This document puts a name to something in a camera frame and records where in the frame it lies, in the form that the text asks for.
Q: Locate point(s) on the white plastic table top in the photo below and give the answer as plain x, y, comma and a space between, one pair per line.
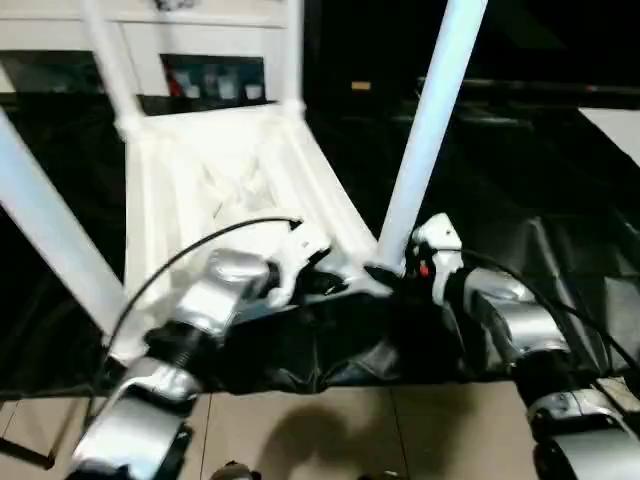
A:
230, 170

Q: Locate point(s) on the white plastic table leg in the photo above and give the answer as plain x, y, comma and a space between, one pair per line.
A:
50, 220
293, 50
110, 65
435, 110

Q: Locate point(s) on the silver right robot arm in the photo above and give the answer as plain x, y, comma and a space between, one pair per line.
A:
510, 320

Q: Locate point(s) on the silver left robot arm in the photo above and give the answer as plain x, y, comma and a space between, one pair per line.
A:
225, 290

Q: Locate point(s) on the black mat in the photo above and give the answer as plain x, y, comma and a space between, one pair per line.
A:
500, 200

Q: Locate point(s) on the small yellow tag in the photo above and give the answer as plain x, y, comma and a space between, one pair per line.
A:
361, 86

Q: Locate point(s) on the grey robot foot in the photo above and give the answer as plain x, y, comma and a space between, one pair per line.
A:
380, 476
232, 472

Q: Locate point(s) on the white flat board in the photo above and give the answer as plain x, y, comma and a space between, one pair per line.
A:
615, 125

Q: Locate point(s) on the small red bottle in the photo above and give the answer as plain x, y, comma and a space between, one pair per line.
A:
180, 78

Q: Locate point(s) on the white cabinet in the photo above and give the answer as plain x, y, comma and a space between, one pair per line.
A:
200, 30

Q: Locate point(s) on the grey object on cabinet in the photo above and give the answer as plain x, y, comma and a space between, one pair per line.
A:
172, 4

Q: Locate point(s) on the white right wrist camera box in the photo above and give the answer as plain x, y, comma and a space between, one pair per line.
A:
440, 240

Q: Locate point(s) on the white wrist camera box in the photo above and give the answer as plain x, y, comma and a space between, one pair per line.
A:
440, 240
300, 250

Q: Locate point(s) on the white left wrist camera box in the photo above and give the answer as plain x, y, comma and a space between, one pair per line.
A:
300, 250

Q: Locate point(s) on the black folding table frame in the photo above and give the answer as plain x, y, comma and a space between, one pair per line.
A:
25, 455

